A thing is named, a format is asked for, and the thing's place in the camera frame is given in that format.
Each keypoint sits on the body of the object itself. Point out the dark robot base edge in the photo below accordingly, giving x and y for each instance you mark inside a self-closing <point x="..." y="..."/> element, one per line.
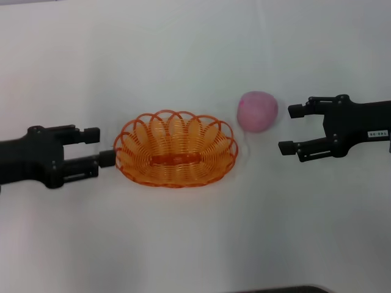
<point x="281" y="290"/>

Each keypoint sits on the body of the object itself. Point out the pink peach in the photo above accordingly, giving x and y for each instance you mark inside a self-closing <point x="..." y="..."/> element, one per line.
<point x="258" y="113"/>

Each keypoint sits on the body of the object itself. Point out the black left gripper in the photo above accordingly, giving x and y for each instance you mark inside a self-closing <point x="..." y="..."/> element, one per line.
<point x="30" y="158"/>

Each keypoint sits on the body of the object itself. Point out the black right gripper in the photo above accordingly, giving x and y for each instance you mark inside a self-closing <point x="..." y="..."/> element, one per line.
<point x="357" y="128"/>

